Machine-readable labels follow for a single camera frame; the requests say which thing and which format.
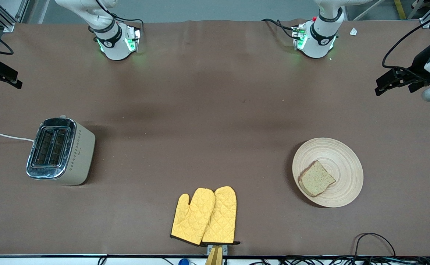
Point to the wooden stick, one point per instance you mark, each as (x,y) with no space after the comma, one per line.
(214,258)

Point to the round light wooden plate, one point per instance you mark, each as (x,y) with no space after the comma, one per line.
(341,158)

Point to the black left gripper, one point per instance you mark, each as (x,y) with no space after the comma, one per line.
(418,67)

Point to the white paper scrap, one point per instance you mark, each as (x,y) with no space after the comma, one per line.
(353,31)

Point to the brown bread slice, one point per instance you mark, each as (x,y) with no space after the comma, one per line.
(317,179)

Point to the yellow quilted oven mitt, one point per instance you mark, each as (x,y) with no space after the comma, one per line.
(191,221)
(222,217)

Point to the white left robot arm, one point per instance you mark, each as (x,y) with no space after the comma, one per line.
(319,38)

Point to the small blue round object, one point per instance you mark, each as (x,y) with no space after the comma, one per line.
(183,262)

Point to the beige chrome two-slot toaster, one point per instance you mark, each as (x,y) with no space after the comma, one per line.
(75,154)

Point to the small metal bracket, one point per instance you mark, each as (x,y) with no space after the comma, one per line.
(225,249)

